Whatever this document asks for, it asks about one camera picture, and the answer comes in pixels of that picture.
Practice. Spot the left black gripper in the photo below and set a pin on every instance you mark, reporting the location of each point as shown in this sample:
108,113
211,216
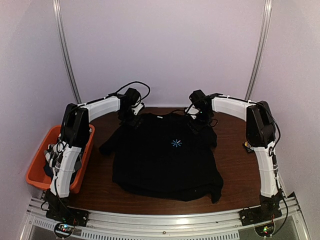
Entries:
134,123

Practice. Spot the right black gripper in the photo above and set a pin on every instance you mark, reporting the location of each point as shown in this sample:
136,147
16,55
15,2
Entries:
196,127

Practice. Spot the black t-shirt blue logo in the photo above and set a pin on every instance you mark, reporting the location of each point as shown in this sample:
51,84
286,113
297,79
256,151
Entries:
162,157

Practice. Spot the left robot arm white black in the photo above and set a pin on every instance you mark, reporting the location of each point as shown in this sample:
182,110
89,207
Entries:
62,158

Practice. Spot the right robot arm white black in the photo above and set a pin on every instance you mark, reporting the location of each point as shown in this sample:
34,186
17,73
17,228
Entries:
261,131

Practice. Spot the black white checkered shirt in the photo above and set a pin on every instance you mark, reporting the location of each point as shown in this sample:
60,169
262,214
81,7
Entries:
51,156

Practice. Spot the dark blue garment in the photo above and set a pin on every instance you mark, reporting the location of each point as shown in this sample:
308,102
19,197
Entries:
48,171

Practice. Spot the orange plastic bin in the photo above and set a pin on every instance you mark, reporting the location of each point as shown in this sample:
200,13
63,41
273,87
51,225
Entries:
36,175

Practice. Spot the left circuit board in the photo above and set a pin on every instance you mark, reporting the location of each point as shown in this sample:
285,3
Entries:
63,230

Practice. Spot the circuit board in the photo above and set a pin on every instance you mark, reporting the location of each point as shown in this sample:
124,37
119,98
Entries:
63,230
265,230

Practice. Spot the right circuit board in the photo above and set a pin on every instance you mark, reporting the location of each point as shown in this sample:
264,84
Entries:
265,230

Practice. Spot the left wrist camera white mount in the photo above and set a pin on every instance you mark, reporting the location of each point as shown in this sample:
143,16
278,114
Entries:
137,108

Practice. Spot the right aluminium corner post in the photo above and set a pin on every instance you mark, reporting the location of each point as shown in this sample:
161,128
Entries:
263,36

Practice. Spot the aluminium corner post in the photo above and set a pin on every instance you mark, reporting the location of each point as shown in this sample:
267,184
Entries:
263,36
64,49

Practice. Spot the aluminium front rail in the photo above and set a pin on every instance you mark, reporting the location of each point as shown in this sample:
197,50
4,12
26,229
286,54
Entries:
224,225

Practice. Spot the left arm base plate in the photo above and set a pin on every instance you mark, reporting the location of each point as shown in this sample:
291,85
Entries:
72,216

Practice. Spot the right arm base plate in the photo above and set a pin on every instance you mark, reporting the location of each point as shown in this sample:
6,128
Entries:
255,215

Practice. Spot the left aluminium corner post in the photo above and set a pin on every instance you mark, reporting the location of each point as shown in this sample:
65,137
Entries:
64,49

